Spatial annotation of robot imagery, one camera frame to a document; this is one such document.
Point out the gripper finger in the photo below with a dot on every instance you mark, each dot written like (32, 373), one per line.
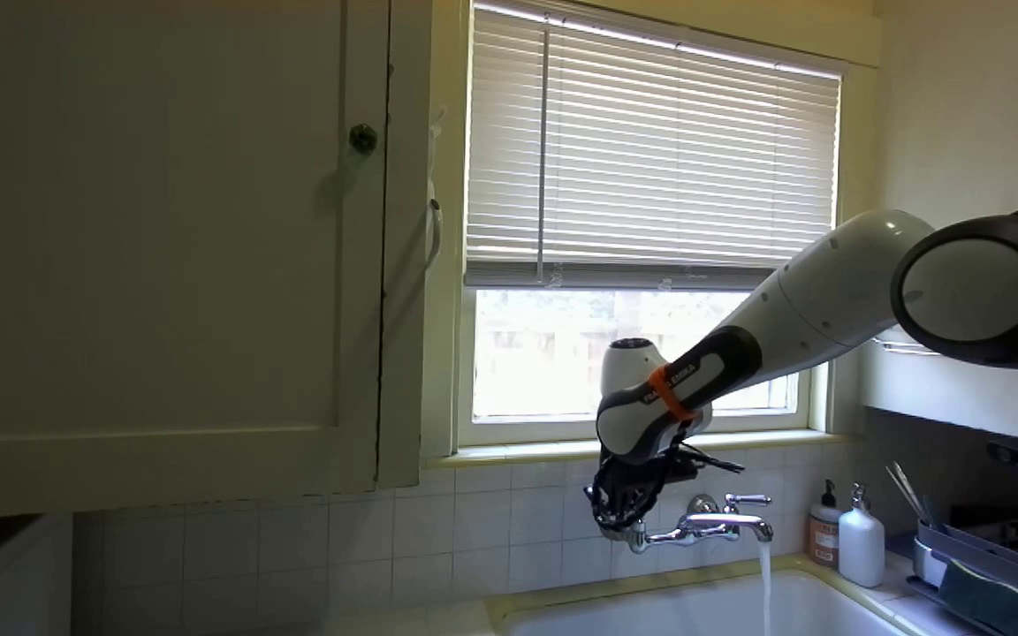
(596, 505)
(648, 503)

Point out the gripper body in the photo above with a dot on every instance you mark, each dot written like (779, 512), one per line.
(637, 468)

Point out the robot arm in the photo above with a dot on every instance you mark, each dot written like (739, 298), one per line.
(827, 300)

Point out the white sink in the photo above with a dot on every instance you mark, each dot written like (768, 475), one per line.
(695, 609)

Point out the window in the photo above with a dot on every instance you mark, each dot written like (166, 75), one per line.
(544, 353)

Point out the soap bottle with brown label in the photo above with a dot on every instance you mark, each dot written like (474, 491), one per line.
(824, 534)

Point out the white pump bottle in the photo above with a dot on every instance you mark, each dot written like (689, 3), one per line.
(862, 548)

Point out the bundle of utensils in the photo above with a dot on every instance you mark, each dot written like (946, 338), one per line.
(907, 495)

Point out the chrome towel bar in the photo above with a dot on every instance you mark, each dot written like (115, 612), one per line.
(902, 347)

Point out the white window blind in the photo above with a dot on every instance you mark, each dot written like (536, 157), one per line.
(650, 159)

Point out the green sponge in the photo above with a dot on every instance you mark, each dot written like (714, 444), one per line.
(991, 601)

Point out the grey dish rack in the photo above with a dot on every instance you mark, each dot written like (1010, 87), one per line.
(1004, 552)

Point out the dark cabinet knob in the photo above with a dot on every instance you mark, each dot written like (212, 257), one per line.
(363, 139)

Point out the cream cabinet door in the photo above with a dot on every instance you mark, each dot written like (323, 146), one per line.
(164, 221)

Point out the chrome wall tap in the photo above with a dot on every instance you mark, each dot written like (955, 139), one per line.
(703, 526)

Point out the white wall cabinet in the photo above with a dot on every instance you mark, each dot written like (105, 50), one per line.
(960, 397)

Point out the cream wall cabinet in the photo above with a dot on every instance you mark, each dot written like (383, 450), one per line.
(164, 265)

